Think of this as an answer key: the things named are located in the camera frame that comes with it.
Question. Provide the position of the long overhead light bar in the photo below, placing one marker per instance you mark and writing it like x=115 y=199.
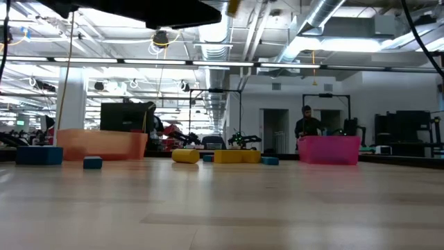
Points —
x=156 y=62

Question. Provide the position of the green lit sign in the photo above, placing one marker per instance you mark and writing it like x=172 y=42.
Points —
x=21 y=122

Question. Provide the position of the small white device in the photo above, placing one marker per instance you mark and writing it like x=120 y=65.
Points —
x=383 y=150

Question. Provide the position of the red background object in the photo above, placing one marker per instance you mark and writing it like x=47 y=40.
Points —
x=171 y=130

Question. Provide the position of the blue wooden block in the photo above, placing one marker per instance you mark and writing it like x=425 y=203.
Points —
x=92 y=162
x=39 y=155
x=270 y=160
x=208 y=158

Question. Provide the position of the yellow wooden cylinder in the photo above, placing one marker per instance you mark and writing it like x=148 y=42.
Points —
x=185 y=156

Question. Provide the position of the silver ventilation duct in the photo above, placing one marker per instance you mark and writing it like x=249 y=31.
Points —
x=212 y=45

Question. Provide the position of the black ceiling-hung device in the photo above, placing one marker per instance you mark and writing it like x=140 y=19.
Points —
x=98 y=85
x=185 y=86

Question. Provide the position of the pink-red translucent plastic bin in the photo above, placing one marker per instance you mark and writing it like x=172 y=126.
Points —
x=329 y=150

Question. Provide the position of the yellow wooden block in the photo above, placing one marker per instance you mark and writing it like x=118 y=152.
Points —
x=227 y=156
x=251 y=156

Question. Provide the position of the black equipment cabinet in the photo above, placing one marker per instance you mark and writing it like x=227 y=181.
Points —
x=404 y=125

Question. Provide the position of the orange translucent plastic bin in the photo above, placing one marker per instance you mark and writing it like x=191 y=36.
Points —
x=104 y=144

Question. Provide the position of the black camera stand frame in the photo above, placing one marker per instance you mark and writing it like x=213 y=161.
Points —
x=215 y=90
x=326 y=94

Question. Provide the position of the background black robot arm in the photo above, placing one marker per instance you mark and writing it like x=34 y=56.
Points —
x=185 y=137
x=243 y=139

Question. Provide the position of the black upright box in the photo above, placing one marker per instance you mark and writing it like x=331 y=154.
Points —
x=350 y=126

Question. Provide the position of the large black monitor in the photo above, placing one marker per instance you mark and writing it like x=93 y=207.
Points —
x=126 y=117

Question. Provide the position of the white building column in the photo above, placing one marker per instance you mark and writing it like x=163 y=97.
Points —
x=73 y=99

